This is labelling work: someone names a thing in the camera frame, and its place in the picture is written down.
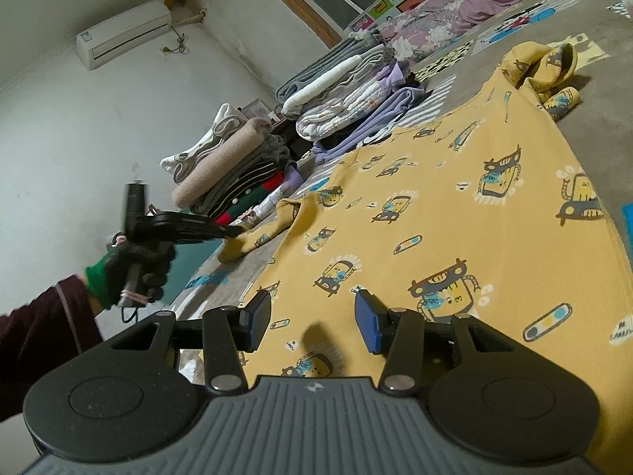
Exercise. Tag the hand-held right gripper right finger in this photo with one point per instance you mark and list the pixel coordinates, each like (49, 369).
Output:
(368, 322)

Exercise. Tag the person's left forearm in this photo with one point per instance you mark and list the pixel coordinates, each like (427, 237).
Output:
(39, 326)

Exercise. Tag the white air conditioner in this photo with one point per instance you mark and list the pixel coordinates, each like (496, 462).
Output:
(123, 34)

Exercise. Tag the person's left hand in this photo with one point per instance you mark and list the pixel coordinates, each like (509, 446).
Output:
(159, 263)

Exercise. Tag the beige-topped folded clothes stack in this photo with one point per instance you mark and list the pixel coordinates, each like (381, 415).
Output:
(222, 178)

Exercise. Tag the yellow printed shirt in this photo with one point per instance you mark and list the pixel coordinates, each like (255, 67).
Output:
(445, 208)

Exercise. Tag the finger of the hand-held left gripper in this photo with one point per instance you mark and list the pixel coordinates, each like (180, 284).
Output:
(227, 232)

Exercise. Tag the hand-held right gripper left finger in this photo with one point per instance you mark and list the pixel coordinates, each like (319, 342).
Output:
(259, 320)

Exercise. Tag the grey-topped folded clothes stack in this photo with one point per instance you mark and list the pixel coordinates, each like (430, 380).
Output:
(346, 94)

